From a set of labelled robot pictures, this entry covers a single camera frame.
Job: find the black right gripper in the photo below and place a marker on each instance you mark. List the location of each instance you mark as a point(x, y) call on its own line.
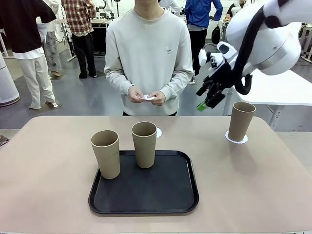
point(223, 73)

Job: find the tan paper cup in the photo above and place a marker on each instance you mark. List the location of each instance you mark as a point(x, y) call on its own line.
point(240, 124)
point(107, 156)
point(145, 151)

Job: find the white scalloped paper coaster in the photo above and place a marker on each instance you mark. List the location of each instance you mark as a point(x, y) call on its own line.
point(235, 141)
point(148, 98)
point(159, 132)

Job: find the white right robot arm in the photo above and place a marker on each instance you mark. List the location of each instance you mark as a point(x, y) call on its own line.
point(270, 41)

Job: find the person's left forearm grey sleeve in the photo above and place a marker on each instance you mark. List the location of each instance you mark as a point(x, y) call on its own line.
point(179, 84)

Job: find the person's right forearm grey sleeve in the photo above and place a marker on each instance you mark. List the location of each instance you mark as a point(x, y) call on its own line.
point(115, 81)

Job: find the person's left hand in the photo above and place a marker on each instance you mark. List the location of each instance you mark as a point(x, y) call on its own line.
point(161, 98)

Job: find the person's right hand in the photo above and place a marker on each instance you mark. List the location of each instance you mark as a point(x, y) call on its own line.
point(134, 93)

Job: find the black hanging bag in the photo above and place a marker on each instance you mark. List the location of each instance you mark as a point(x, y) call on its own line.
point(215, 35)

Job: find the person torso grey sweatshirt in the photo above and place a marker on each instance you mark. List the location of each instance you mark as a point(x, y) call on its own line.
point(147, 48)

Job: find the bystander blue shirt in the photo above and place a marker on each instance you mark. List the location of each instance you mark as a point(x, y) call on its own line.
point(200, 14)

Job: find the black plastic tray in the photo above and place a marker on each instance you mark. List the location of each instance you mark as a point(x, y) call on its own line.
point(151, 192)

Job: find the bystander plaid shirt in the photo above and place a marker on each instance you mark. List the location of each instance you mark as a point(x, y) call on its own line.
point(80, 19)

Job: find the bystander grey patterned skirt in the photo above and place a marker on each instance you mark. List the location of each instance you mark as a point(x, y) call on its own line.
point(52, 51)

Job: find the bystander black top beige trousers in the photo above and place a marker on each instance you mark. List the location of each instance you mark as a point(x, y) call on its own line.
point(26, 36)

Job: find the white cylindrical air purifier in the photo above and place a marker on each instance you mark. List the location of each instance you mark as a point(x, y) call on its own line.
point(6, 85)

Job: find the brown flat object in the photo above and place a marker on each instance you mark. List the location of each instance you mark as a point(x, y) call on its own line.
point(3, 140)

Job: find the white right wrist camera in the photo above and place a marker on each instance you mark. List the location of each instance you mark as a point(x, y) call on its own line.
point(226, 50)

